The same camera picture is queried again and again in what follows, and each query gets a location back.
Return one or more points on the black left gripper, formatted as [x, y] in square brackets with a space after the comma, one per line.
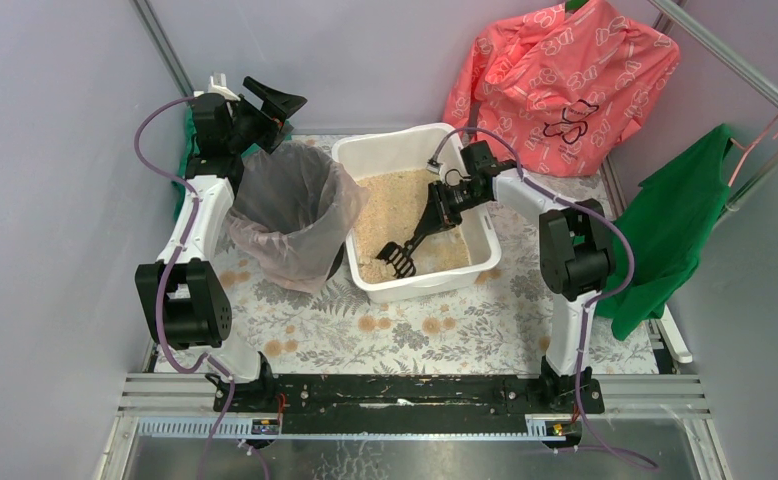
[256, 118]

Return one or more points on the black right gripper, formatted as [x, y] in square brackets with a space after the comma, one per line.
[446, 203]

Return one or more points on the black litter scoop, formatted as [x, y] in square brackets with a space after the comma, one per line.
[400, 257]

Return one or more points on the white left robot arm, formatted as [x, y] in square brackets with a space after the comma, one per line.
[186, 307]

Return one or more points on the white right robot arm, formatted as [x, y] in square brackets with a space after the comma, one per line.
[575, 249]

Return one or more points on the beige cat litter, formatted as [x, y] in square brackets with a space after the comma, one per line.
[395, 205]

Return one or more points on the white litter box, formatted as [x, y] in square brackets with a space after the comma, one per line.
[396, 168]

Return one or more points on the green shirt back left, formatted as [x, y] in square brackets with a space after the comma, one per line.
[190, 150]

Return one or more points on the green shirt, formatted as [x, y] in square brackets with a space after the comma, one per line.
[190, 150]
[667, 226]

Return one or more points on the black trash bin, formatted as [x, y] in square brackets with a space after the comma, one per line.
[293, 205]

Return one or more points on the pink plastic bin liner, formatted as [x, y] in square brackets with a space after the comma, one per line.
[293, 212]

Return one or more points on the pink patterned garment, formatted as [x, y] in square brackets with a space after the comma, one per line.
[562, 88]

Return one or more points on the green shirt on right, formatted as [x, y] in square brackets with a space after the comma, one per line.
[667, 226]

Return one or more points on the metal clothes rack bar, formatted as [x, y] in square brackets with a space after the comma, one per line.
[747, 72]

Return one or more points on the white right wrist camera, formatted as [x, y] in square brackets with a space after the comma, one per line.
[434, 166]

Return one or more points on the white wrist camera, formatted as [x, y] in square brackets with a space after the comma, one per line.
[434, 166]
[217, 84]

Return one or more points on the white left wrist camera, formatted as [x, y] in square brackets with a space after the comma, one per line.
[217, 84]

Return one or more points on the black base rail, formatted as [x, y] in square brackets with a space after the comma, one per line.
[340, 404]

